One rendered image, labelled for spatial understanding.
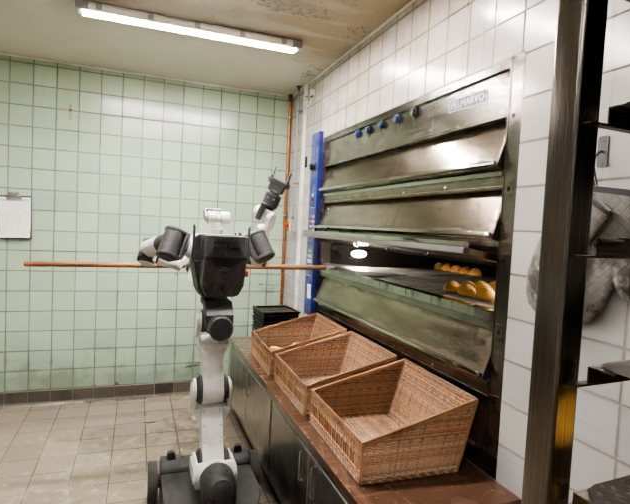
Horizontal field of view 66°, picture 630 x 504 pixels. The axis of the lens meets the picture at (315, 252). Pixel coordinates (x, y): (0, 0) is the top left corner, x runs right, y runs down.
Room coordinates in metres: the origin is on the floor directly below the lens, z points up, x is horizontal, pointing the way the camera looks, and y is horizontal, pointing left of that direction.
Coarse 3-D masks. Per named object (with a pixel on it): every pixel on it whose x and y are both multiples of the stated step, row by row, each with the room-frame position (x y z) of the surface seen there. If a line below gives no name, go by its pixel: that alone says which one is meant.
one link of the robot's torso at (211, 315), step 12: (204, 300) 2.29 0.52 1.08; (216, 300) 2.31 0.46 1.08; (228, 300) 2.33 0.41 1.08; (204, 312) 2.25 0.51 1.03; (216, 312) 2.23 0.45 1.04; (228, 312) 2.25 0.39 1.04; (216, 324) 2.17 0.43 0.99; (228, 324) 2.19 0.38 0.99; (216, 336) 2.17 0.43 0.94; (228, 336) 2.19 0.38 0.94
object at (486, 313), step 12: (348, 276) 2.98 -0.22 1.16; (360, 276) 2.83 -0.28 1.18; (384, 288) 2.54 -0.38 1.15; (396, 288) 2.43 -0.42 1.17; (408, 288) 2.35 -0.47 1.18; (420, 300) 2.22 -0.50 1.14; (432, 300) 2.13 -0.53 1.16; (444, 300) 2.04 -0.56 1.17; (456, 300) 2.01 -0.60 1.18; (468, 312) 1.89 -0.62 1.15; (480, 312) 1.83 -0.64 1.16; (492, 312) 1.77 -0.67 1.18
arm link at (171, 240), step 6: (162, 234) 2.28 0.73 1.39; (168, 234) 2.24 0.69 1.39; (174, 234) 2.25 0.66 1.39; (180, 234) 2.27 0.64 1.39; (156, 240) 2.29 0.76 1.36; (162, 240) 2.24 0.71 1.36; (168, 240) 2.23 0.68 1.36; (174, 240) 2.24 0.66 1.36; (180, 240) 2.27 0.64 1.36; (156, 246) 2.29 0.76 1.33; (162, 246) 2.22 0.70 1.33; (168, 246) 2.22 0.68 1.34; (174, 246) 2.23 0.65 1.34; (174, 252) 2.23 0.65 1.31
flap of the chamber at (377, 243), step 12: (324, 240) 3.37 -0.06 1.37; (336, 240) 2.91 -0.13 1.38; (348, 240) 2.65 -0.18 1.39; (360, 240) 2.51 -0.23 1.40; (372, 240) 2.38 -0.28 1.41; (384, 240) 2.27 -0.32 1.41; (420, 252) 2.26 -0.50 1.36; (432, 252) 2.04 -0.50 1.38; (444, 252) 1.87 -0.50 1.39; (456, 252) 1.75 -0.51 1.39; (468, 252) 1.72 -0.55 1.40; (480, 252) 1.74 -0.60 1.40
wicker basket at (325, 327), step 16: (304, 320) 3.35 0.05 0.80; (320, 320) 3.28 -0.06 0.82; (256, 336) 3.09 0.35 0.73; (272, 336) 3.28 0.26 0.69; (288, 336) 3.32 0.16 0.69; (304, 336) 3.35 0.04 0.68; (320, 336) 3.21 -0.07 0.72; (256, 352) 3.08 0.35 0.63; (272, 352) 2.73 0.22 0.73; (272, 368) 2.87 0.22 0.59; (304, 368) 2.79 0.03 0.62
